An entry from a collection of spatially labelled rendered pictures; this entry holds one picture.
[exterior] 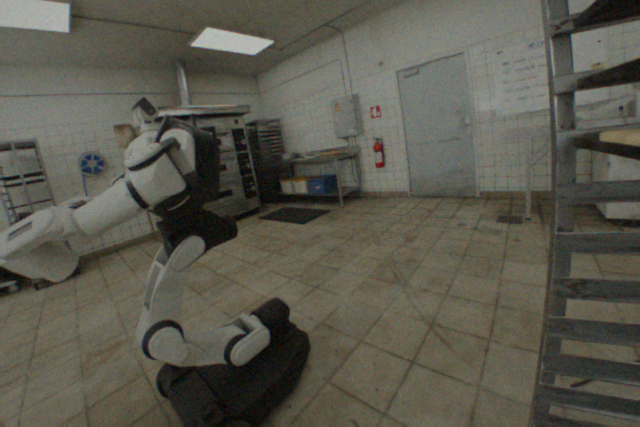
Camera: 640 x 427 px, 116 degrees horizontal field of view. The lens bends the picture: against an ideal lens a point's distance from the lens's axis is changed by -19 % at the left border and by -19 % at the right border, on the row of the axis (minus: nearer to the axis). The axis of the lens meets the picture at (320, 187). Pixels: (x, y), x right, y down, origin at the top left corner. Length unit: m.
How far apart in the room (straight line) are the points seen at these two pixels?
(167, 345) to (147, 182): 0.69
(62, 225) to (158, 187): 0.17
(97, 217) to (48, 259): 0.12
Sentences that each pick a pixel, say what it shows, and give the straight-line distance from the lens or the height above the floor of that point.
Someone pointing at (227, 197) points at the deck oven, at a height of 0.48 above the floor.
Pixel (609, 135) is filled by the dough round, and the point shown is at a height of 1.06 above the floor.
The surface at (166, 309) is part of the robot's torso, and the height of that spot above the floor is 0.62.
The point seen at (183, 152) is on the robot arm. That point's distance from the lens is 0.60.
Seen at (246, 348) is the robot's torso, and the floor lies 0.30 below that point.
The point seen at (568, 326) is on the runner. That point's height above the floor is 0.69.
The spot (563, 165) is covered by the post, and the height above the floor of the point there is 1.01.
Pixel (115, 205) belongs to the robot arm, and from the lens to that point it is 0.56.
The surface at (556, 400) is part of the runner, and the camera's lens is 0.81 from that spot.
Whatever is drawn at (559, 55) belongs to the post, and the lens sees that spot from 0.56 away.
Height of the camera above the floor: 1.10
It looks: 10 degrees down
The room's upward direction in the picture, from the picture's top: 10 degrees counter-clockwise
